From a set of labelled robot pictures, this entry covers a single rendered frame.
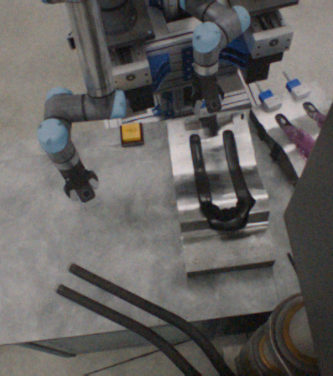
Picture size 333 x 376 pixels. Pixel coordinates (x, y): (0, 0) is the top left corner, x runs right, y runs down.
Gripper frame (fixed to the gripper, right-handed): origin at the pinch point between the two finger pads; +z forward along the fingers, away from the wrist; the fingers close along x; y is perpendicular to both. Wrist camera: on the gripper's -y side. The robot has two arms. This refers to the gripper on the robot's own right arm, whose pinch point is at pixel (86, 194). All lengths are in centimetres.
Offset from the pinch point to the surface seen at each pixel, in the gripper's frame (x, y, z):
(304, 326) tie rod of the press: -11, -69, -78
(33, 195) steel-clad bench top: 15.4, 12.4, 4.6
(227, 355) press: -10, -64, 6
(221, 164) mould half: -40.4, -17.0, -3.7
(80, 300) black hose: 17.5, -28.9, 0.2
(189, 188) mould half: -26.9, -19.3, -6.1
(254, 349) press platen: -10, -67, -45
